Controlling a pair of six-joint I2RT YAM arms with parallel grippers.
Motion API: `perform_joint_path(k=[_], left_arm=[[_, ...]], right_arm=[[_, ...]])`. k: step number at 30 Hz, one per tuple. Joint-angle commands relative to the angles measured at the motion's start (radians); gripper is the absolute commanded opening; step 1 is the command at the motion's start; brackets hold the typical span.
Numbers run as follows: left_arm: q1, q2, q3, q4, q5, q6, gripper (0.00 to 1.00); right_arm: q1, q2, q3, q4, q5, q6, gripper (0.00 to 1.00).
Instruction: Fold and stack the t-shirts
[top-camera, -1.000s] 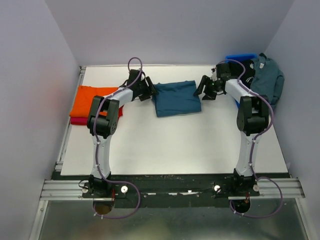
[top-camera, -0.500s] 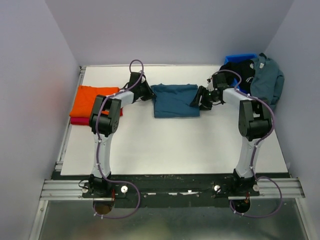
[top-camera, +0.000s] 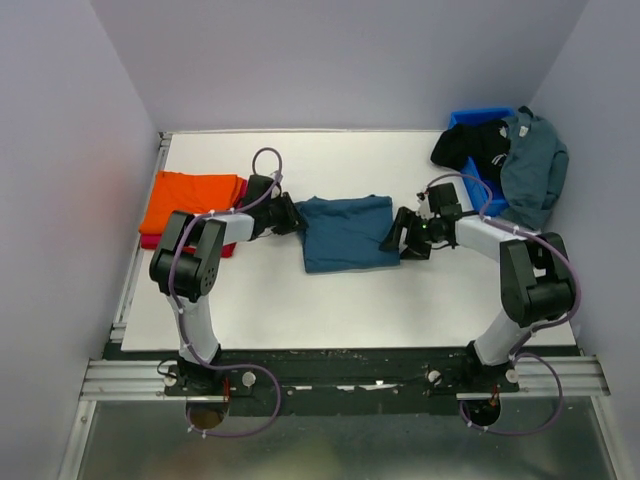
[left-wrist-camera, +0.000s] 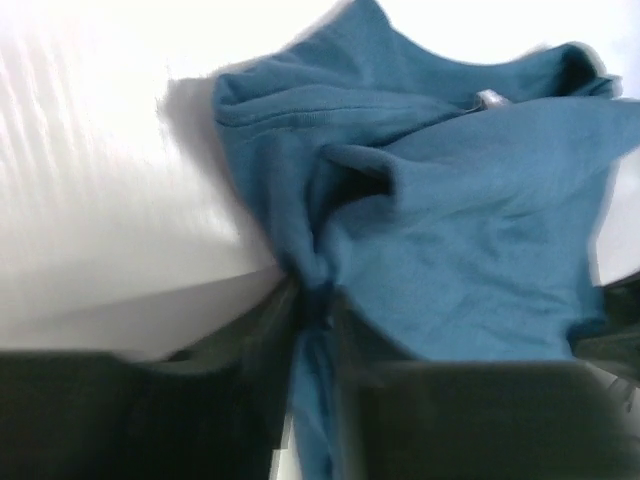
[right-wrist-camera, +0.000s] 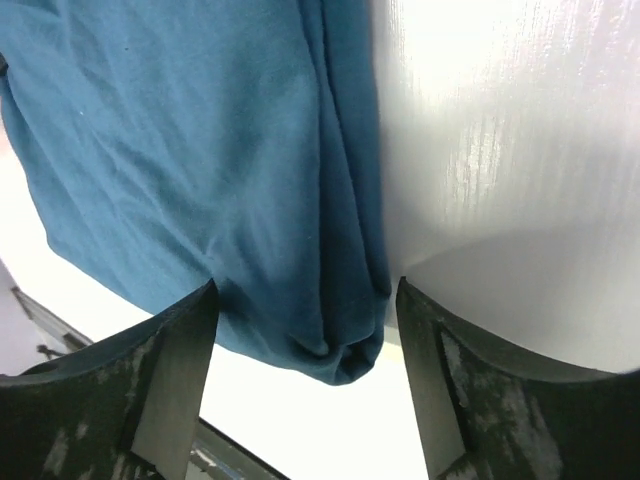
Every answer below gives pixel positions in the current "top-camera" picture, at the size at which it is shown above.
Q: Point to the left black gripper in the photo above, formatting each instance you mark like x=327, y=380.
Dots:
x=293, y=221

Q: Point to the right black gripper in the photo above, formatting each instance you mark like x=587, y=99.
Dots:
x=415, y=250

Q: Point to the teal blue t shirt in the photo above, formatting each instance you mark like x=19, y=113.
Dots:
x=346, y=234

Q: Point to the orange t shirt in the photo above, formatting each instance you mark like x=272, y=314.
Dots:
x=192, y=202

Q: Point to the black t shirt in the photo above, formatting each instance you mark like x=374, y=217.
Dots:
x=486, y=144

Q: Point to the pink t shirt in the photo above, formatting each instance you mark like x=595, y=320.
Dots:
x=150, y=242

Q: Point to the grey blue t shirt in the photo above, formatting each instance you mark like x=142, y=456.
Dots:
x=533, y=175

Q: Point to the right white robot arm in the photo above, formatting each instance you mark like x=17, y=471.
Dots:
x=538, y=286

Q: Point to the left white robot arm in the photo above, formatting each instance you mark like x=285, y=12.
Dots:
x=186, y=262

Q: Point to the blue plastic bin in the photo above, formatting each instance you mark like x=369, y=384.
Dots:
x=477, y=194

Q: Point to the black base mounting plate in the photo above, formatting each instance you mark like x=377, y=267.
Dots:
x=347, y=382

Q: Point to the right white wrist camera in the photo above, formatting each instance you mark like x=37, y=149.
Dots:
x=424, y=209

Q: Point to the aluminium frame rail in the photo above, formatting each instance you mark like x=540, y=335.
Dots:
x=113, y=377

